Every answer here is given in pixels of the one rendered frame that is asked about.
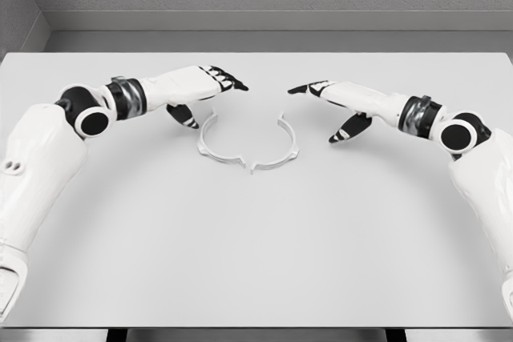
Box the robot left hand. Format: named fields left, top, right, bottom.
left=159, top=64, right=250, bottom=130

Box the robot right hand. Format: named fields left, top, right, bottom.
left=287, top=80, right=386, bottom=144

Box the white pipe clamp half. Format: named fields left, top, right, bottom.
left=249, top=111, right=301, bottom=175
left=196, top=108, right=247, bottom=169

